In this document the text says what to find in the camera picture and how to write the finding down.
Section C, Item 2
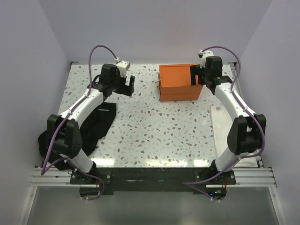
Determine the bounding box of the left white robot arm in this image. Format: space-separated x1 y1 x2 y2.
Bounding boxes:
45 60 135 184

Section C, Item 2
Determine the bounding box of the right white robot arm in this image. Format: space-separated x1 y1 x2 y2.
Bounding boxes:
190 51 266 184

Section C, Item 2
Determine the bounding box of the orange storage box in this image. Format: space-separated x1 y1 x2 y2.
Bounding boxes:
158 64 203 102

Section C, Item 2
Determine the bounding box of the white folded cloth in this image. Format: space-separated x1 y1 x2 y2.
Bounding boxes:
210 105 256 168

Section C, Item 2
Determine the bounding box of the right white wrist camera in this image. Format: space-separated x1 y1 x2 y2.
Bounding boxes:
198 50 214 68

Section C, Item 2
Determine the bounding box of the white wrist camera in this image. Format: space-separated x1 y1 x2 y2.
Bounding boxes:
198 50 214 68
115 57 131 78

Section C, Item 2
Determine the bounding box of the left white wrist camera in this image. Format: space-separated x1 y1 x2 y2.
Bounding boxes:
115 57 131 78

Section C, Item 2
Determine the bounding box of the black drawstring fabric bag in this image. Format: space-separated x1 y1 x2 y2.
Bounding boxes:
38 102 117 171

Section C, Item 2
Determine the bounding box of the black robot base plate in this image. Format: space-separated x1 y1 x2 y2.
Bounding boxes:
70 167 236 197

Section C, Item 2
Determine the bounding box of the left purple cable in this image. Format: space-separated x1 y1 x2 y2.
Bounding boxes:
41 45 120 200

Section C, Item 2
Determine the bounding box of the purple cable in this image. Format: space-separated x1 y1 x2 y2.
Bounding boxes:
41 45 120 200
182 45 266 202

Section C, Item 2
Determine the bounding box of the aluminium frame rail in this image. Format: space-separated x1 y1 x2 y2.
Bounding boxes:
30 168 71 187

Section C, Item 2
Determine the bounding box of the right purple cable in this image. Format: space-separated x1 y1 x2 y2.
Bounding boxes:
182 45 266 202

